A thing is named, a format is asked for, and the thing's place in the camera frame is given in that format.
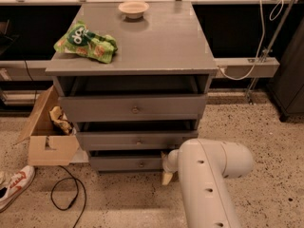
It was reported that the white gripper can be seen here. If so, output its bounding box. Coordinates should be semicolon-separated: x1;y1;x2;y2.
161;149;179;185

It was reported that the grey bottom drawer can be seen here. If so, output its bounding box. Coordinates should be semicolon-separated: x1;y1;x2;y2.
89;156;162;172

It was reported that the grey drawer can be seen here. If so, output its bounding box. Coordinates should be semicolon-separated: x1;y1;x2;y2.
76;130;198;151
59;95;206;123
89;156;162;172

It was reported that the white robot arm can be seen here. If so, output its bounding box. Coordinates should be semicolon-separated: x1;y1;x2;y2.
161;139;254;228

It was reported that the grey middle drawer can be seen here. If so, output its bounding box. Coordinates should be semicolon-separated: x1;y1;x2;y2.
76;130;198;151

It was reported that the grey drawer cabinet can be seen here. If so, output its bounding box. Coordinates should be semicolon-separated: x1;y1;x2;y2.
46;2;217;162

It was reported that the grey top drawer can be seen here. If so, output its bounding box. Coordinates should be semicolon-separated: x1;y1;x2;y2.
59;95;206;123

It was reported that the open cardboard box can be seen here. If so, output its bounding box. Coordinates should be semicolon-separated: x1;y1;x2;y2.
16;86;80;166

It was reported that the crumpled paper in box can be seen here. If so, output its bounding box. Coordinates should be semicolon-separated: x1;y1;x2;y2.
49;105;72;135

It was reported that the dark grey side cabinet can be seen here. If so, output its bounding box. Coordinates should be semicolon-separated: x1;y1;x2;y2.
268;18;304;122

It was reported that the white red sneaker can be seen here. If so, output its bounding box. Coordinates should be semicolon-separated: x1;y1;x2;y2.
0;165;35;212

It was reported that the green chip bag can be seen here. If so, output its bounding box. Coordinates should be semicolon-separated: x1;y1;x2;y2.
53;21;118;64

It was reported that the metal stand pole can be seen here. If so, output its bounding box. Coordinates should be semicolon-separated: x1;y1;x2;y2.
245;0;295;105

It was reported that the black floor cable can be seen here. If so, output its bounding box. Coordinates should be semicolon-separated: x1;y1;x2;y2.
50;165;87;228

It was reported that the grey wall rail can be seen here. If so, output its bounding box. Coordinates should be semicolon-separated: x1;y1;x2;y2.
0;57;279;81

